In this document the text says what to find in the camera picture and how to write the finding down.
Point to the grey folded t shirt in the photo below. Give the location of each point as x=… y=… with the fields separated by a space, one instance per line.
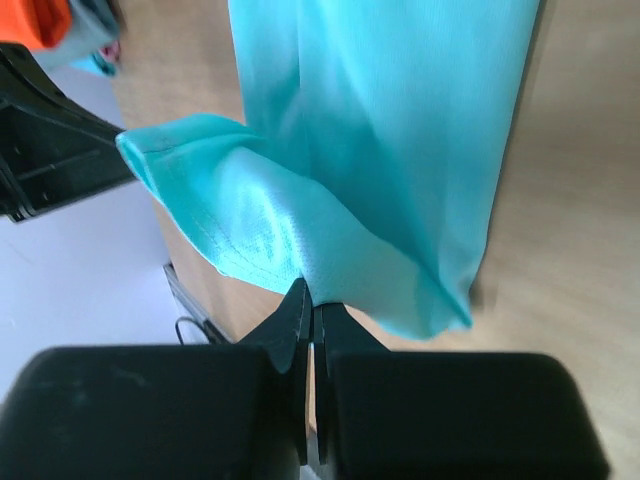
x=95 y=25

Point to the pink folded t shirt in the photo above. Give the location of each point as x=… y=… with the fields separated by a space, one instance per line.
x=111 y=52

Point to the teal t shirt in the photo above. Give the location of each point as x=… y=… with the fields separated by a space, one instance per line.
x=368 y=160

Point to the aluminium frame rail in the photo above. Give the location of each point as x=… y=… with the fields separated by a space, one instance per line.
x=213 y=332

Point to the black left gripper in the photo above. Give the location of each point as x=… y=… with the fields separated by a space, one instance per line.
x=53 y=151

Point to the orange folded t shirt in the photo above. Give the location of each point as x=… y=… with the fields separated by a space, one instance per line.
x=35 y=24

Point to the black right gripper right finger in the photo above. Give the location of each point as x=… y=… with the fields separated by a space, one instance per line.
x=384 y=414

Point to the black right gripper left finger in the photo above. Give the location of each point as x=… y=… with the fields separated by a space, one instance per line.
x=215 y=411

